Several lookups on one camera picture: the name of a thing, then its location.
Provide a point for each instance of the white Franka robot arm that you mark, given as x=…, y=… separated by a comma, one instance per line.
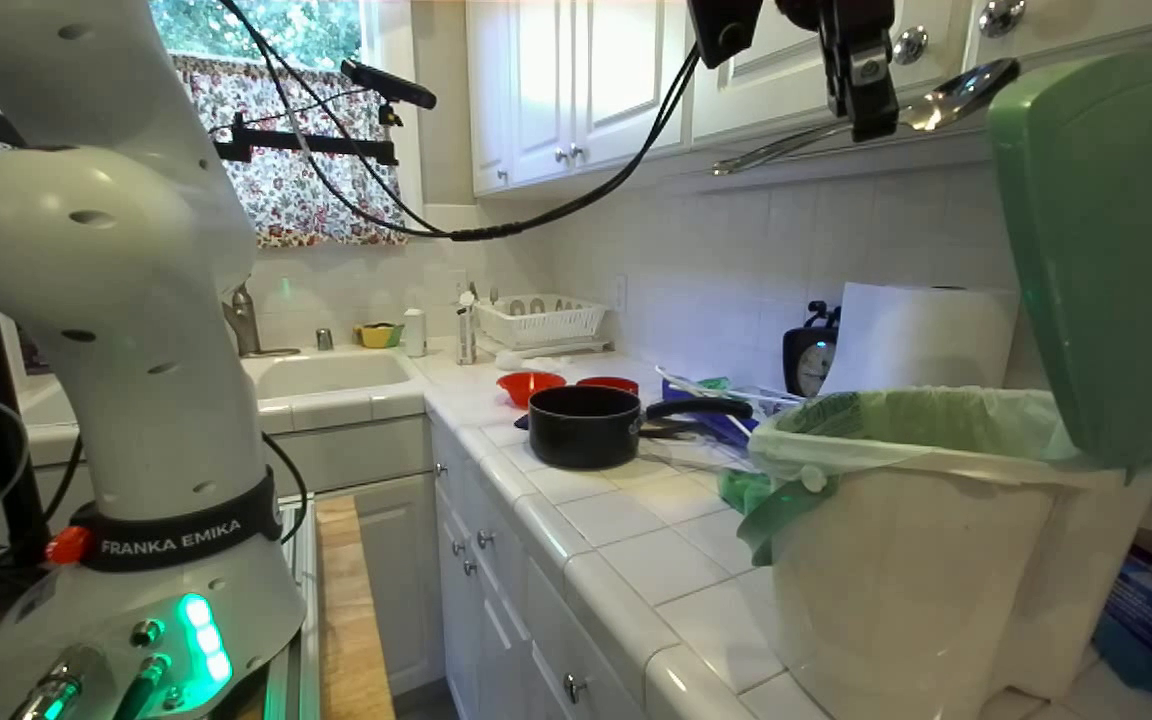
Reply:
x=118, y=248

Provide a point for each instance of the white dish rack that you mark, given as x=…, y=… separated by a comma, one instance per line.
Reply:
x=528, y=322

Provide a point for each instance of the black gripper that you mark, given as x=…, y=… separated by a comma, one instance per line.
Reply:
x=854, y=40

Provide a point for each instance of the white cabinets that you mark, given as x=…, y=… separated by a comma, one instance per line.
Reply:
x=464, y=604
x=575, y=86

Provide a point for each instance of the white upper cabinets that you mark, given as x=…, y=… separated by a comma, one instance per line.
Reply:
x=575, y=86

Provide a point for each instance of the green bin lid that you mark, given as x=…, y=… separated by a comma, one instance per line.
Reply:
x=1074, y=168

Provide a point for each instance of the white lower cabinets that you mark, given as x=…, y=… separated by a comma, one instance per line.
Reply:
x=464, y=604

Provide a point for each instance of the green bin liner bag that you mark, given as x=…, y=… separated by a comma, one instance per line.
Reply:
x=992, y=423

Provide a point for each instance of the floral window curtain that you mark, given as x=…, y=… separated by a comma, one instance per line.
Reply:
x=294, y=187

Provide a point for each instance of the white trash bin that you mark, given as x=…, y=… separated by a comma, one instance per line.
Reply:
x=923, y=582

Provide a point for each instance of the black saucepan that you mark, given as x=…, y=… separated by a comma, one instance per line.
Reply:
x=601, y=428

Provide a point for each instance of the white soap bottle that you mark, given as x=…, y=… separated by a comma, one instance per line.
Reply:
x=413, y=335

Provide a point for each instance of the white kitchen sink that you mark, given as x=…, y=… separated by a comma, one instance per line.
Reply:
x=299, y=392

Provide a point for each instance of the white paper towel roll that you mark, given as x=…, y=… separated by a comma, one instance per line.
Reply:
x=923, y=335

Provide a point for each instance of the black camera on stand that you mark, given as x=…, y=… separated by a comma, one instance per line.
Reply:
x=393, y=89

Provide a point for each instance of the chrome faucet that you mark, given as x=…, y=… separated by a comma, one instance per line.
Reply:
x=245, y=327

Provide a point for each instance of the yellow small bowl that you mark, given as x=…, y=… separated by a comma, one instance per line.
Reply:
x=377, y=335

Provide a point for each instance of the red bowl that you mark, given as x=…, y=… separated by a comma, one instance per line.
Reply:
x=525, y=387

